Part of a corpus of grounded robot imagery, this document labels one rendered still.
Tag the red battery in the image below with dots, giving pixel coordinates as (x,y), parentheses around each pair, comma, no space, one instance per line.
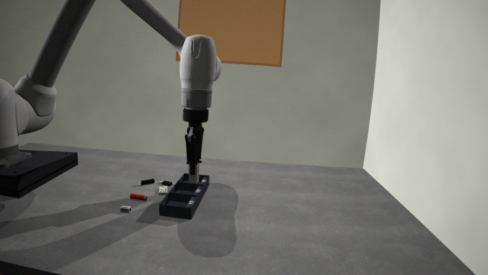
(138,197)

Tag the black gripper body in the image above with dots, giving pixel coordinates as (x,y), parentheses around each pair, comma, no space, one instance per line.
(195,118)

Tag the black rack of bins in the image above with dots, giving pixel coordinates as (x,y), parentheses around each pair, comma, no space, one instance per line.
(184,198)

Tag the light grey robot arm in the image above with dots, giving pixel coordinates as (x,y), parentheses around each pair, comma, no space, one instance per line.
(30,105)

